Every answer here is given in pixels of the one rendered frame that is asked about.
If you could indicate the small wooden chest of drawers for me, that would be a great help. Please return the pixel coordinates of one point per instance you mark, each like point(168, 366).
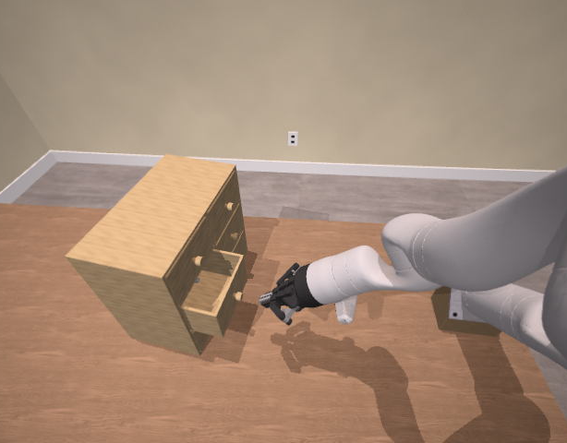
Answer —
point(125, 257)

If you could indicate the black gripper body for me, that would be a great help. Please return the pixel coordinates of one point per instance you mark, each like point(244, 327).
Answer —
point(302, 296)

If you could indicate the brown wooden drawer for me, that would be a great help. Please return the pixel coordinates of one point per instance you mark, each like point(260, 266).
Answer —
point(223, 206)
point(240, 247)
point(231, 232)
point(188, 264)
point(200, 338)
point(221, 280)

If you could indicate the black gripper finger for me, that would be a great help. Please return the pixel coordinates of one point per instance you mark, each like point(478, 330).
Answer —
point(282, 282)
point(275, 301)

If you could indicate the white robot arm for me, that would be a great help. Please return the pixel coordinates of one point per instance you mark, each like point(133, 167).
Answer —
point(481, 254)

